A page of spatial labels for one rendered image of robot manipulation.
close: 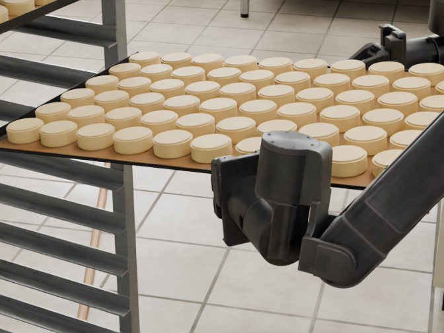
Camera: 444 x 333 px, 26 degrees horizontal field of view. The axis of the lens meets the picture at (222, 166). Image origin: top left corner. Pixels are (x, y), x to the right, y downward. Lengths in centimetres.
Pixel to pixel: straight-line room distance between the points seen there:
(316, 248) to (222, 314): 167
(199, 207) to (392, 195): 222
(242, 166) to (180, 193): 217
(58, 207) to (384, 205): 106
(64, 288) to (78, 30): 55
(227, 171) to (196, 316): 158
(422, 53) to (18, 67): 74
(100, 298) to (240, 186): 94
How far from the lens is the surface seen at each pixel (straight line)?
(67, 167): 181
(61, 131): 126
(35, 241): 195
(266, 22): 495
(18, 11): 149
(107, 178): 177
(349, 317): 260
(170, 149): 117
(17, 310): 208
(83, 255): 189
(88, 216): 183
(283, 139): 94
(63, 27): 170
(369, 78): 133
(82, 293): 194
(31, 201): 191
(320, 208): 94
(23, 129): 129
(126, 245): 182
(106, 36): 166
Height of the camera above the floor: 147
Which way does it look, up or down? 26 degrees down
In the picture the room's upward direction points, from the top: straight up
